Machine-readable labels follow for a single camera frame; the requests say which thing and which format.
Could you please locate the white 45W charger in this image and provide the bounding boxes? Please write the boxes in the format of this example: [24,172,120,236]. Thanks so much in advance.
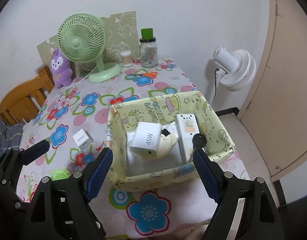
[130,122,162,157]

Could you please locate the white power strip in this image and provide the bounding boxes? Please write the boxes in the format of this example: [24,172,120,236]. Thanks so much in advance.
[175,114,200,164]

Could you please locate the cream bear compact mirror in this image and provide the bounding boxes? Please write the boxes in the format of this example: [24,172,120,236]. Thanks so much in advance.
[140,133,177,159]

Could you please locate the grey plaid bedding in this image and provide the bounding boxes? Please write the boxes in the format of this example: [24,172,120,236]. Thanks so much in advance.
[0,120,24,156]

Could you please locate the green perforated device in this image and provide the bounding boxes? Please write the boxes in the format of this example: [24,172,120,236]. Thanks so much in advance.
[49,169,72,180]

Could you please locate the wooden chair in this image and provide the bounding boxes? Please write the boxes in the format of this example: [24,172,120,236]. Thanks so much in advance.
[0,66,54,125]

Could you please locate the small white charger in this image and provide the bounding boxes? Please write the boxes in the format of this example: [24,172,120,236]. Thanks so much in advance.
[73,129,93,151]

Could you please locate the floral tablecloth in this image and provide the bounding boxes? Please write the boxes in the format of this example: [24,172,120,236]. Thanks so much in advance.
[16,57,249,238]

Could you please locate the purple plush toy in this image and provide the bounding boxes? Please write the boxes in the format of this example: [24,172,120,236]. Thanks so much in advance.
[50,49,73,88]

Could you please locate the yellow cartoon paper box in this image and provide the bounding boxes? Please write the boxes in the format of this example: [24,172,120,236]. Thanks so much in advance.
[107,91,236,192]

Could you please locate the black plug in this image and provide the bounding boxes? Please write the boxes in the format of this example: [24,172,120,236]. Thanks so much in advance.
[192,133,207,150]

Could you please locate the beige door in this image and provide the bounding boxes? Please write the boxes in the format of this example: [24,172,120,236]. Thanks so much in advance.
[241,0,307,181]

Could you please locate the green desk fan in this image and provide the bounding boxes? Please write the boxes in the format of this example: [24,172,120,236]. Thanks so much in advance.
[57,13,122,83]

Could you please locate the cotton swab container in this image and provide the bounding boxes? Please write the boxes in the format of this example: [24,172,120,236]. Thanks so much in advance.
[120,50,133,67]

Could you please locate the white standing fan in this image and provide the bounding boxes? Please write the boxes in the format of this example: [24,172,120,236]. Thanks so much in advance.
[207,46,257,104]

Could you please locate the beige cartoon board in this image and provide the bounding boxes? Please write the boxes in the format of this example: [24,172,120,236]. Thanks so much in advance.
[37,11,139,67]

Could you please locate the glass mason jar green lid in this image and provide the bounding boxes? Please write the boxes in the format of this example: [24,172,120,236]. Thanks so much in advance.
[139,28,158,68]

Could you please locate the orange handled scissors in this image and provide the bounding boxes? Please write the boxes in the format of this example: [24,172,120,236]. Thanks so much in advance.
[134,72,158,79]

